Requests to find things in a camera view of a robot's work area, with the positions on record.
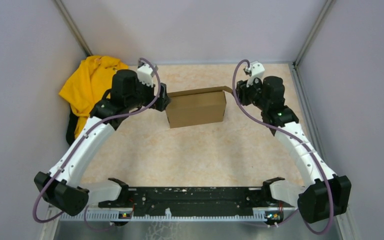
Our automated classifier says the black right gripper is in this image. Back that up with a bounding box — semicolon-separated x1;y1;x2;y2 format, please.
231;74;269;111

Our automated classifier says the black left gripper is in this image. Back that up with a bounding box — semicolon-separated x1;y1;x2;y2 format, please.
126;73;171;112

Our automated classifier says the brown cardboard box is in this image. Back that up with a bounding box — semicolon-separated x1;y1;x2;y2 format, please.
165;86;233;129

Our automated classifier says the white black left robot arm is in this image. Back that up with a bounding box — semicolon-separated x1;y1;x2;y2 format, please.
33;63;170;217

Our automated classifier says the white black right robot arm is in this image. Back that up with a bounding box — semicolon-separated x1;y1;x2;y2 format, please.
234;76;352;224

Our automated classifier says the yellow jacket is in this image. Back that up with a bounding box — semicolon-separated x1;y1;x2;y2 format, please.
59;55;129;139

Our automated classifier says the black cloth under jacket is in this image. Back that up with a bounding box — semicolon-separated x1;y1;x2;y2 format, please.
65;109;79;146

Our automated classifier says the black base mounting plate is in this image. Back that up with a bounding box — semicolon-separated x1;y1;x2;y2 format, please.
98;186;289;217

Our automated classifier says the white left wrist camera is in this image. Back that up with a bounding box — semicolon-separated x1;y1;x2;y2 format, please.
136;62;158;87

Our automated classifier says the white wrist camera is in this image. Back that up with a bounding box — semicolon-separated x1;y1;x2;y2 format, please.
136;62;158;87
244;60;265;88

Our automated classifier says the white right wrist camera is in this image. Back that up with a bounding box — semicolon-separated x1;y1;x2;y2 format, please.
244;60;265;88

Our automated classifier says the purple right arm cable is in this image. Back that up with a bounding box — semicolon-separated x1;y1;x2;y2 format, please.
232;59;335;236

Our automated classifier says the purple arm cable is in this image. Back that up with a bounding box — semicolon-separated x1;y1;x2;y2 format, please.
232;59;335;236
32;57;162;232

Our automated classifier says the aluminium corner post left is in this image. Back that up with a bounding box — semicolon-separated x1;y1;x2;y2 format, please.
52;0;93;57

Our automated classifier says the aluminium front frame rail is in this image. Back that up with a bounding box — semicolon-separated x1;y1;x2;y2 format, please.
47;187;350;223

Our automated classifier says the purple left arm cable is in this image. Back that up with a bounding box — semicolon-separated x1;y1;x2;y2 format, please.
32;57;162;232

